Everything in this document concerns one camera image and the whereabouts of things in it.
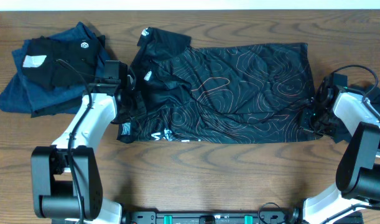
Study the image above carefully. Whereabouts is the dark garment at right edge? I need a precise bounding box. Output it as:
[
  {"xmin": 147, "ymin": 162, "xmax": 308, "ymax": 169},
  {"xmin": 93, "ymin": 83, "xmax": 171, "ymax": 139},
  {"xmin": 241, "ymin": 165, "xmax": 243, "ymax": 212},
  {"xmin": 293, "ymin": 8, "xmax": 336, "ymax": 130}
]
[{"xmin": 333, "ymin": 87, "xmax": 380, "ymax": 143}]

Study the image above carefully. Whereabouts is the black folded shirt on stack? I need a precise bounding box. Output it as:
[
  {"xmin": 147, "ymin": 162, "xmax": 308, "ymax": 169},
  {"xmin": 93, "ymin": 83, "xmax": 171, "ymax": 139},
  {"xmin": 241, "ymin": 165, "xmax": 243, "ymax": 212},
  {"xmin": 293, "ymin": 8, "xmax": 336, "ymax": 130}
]
[{"xmin": 21, "ymin": 37, "xmax": 101, "ymax": 90}]

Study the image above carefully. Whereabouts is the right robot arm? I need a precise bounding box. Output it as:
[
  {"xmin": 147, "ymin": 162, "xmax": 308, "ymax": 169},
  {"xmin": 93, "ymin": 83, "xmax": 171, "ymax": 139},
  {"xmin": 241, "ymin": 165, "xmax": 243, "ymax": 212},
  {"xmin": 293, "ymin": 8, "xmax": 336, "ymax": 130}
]
[{"xmin": 292, "ymin": 72, "xmax": 380, "ymax": 223}]

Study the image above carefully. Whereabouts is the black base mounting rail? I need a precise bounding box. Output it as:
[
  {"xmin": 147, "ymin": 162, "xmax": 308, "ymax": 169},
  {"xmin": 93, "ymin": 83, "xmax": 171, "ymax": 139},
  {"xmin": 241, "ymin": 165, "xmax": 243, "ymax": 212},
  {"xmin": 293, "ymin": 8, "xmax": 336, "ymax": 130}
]
[{"xmin": 121, "ymin": 210, "xmax": 364, "ymax": 224}]

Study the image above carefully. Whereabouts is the black jersey with orange lines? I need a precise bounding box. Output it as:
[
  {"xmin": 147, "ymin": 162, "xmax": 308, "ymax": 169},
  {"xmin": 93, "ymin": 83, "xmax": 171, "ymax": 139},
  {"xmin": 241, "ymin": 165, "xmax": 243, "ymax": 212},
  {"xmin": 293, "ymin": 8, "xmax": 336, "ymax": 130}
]
[{"xmin": 117, "ymin": 27, "xmax": 315, "ymax": 144}]

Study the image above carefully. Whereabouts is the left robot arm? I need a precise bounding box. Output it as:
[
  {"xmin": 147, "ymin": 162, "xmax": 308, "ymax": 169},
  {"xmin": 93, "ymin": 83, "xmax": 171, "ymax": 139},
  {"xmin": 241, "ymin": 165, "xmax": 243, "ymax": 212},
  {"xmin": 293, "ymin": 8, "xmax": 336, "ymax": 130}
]
[{"xmin": 30, "ymin": 60, "xmax": 145, "ymax": 223}]

